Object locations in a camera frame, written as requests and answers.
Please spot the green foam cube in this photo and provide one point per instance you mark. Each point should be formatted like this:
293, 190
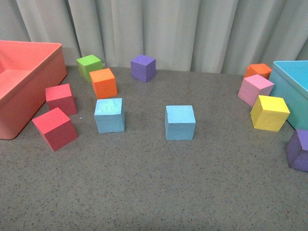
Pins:
88, 64

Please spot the yellow foam cube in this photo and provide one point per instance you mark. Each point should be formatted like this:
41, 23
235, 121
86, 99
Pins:
269, 113

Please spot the orange foam cube by bin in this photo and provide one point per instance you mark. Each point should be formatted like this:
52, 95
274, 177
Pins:
258, 69

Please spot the purple foam cube near bin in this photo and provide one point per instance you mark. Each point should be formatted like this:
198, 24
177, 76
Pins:
297, 150

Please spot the orange foam cube at left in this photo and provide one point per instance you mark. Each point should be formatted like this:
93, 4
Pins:
103, 83

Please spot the purple foam cube at back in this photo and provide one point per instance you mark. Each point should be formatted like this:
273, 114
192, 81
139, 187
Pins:
143, 68

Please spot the light blue foam cube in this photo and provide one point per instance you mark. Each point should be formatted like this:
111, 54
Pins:
179, 122
110, 115

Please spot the grey pleated curtain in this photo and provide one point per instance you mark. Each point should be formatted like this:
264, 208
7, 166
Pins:
214, 36

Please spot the light blue plastic bin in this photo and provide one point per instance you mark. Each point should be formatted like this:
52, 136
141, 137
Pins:
290, 80

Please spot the pink foam cube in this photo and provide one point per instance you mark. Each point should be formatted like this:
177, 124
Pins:
253, 86

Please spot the red foam cube front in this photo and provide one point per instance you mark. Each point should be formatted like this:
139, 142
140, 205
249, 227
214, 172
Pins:
56, 128

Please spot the coral pink plastic bin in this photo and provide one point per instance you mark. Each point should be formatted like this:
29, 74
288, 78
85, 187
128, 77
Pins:
26, 70

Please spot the red foam cube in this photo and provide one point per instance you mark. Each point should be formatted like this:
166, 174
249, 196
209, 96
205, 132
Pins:
61, 96
56, 128

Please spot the red foam cube rear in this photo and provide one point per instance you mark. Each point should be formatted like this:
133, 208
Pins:
61, 96

